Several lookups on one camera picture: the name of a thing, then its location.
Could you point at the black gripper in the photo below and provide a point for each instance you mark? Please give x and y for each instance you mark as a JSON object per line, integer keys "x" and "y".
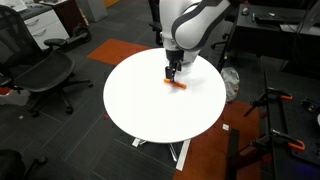
{"x": 175, "y": 60}

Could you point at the orange marker pen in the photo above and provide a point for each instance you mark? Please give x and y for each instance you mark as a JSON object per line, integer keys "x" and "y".
{"x": 178, "y": 84}

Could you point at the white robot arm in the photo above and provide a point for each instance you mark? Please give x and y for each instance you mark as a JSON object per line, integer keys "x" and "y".
{"x": 186, "y": 20}

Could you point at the white plastic bag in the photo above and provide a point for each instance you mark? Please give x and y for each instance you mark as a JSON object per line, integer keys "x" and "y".
{"x": 230, "y": 83}

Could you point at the small white floor tag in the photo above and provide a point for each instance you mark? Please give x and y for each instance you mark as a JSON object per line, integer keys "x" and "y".
{"x": 226, "y": 127}

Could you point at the white table base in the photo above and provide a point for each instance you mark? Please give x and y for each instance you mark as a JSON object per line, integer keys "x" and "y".
{"x": 183, "y": 155}

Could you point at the grey computer mouse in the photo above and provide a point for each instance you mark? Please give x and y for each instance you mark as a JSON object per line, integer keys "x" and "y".
{"x": 245, "y": 10}

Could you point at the grey bin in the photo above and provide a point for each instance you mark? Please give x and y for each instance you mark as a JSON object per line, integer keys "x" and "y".
{"x": 93, "y": 9}

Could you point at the black kick scooter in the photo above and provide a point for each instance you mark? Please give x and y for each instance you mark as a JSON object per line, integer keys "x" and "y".
{"x": 78, "y": 33}

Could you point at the black keyboard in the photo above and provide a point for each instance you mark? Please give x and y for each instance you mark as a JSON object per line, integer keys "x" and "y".
{"x": 269, "y": 18}

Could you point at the black desk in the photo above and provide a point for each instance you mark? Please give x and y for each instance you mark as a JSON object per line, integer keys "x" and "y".
{"x": 276, "y": 33}

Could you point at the dark brown cabinet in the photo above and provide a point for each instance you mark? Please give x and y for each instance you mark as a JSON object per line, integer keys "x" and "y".
{"x": 70, "y": 15}

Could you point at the black mesh office chair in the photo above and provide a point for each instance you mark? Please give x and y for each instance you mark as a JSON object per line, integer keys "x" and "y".
{"x": 43, "y": 71}

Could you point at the white drawer cabinet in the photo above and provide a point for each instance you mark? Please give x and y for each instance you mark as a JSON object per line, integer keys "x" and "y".
{"x": 43, "y": 28}

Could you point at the black perforated work table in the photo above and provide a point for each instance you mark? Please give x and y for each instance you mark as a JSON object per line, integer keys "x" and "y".
{"x": 296, "y": 133}

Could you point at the black stand post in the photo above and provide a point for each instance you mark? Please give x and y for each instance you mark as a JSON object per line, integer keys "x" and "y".
{"x": 233, "y": 156}

